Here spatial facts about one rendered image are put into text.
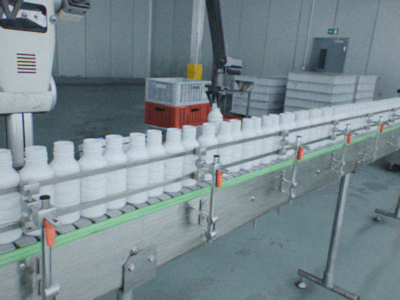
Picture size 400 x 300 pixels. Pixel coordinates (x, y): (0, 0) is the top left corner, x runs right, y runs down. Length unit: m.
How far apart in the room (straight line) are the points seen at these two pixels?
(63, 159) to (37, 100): 0.62
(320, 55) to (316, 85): 4.36
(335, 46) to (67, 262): 11.27
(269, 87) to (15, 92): 7.17
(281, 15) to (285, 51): 1.12
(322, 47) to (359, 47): 1.03
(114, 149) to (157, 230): 0.24
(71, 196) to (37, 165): 0.10
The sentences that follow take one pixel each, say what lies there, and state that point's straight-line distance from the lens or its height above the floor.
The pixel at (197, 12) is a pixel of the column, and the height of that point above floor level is 2.54.
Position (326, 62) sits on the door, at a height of 1.41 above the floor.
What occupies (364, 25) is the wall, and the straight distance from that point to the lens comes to 11.62.
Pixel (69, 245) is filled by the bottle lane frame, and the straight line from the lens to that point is 0.79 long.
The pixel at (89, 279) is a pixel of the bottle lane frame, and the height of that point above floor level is 0.88.
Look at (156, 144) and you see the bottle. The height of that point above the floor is 1.14.
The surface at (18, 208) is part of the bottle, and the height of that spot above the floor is 1.06.
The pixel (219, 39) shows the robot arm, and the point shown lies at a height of 1.42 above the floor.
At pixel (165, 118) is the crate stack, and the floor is 0.76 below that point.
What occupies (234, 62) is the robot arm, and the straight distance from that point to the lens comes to 1.65.
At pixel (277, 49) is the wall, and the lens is 12.64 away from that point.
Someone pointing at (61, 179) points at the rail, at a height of 1.11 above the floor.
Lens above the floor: 1.35
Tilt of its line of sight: 14 degrees down
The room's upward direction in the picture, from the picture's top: 4 degrees clockwise
